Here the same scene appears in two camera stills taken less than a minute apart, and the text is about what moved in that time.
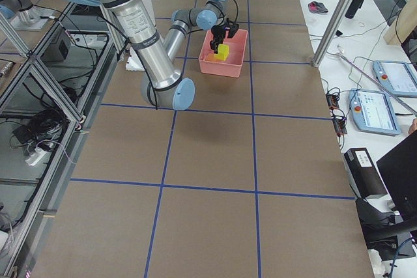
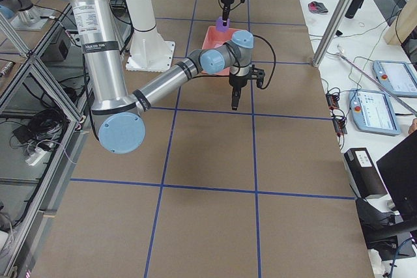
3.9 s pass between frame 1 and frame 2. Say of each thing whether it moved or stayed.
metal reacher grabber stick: stayed
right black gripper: moved
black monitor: stayed
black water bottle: stayed
